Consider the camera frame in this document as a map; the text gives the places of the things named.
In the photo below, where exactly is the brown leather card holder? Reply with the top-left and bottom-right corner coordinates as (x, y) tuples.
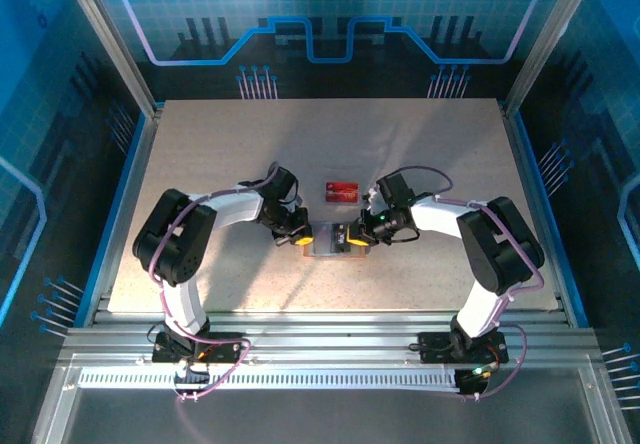
(299, 219), (370, 261)

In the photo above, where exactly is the red credit card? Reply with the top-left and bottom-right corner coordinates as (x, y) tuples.
(325, 181), (361, 204)

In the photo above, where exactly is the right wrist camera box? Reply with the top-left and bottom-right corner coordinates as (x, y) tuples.
(361, 187), (387, 216)

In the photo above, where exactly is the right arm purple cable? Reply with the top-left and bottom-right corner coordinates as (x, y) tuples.
(387, 165), (544, 401)

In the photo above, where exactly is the aluminium frame cross rail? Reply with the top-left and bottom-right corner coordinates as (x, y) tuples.
(58, 310), (604, 369)

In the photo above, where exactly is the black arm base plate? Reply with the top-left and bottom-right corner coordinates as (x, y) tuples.
(417, 331), (510, 365)
(151, 332), (251, 365)

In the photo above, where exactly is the white slotted cable duct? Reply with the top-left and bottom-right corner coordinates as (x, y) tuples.
(77, 367), (462, 392)

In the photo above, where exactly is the aluminium table side rail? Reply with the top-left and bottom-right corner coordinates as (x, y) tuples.
(499, 103), (576, 325)
(82, 106), (166, 325)

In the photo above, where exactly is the aluminium frame post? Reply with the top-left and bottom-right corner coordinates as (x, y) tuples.
(501, 0), (603, 119)
(55, 0), (165, 119)

